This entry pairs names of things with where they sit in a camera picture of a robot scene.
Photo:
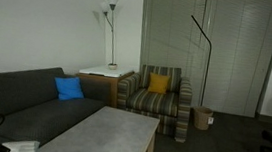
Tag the small pale bowl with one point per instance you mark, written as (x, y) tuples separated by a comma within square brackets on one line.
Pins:
[(112, 66)]

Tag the striped armchair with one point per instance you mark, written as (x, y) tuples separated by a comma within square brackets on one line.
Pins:
[(155, 103)]

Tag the grey vertical blinds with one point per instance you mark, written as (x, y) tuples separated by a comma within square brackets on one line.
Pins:
[(238, 52)]

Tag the thin black arc lamp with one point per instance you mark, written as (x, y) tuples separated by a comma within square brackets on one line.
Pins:
[(208, 59)]

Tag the yellow cushion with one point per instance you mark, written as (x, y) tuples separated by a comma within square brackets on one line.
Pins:
[(158, 83)]

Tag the white two-shade floor lamp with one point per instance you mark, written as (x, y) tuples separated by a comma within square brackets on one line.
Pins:
[(112, 3)]

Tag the white paper on table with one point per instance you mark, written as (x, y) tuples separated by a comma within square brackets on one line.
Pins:
[(23, 148)]

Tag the woven waste basket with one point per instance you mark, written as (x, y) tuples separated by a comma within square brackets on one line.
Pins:
[(202, 117)]

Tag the dark grey fabric sofa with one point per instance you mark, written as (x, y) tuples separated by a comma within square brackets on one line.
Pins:
[(29, 106)]

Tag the small white wall tag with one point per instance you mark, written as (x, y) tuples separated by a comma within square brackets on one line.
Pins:
[(210, 120)]

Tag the wooden side table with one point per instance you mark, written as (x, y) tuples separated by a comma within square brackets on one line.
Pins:
[(108, 86)]

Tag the blue throw pillow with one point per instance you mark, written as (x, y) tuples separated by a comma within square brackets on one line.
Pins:
[(68, 88)]

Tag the white flat board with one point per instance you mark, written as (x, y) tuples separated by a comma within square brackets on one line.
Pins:
[(104, 71)]

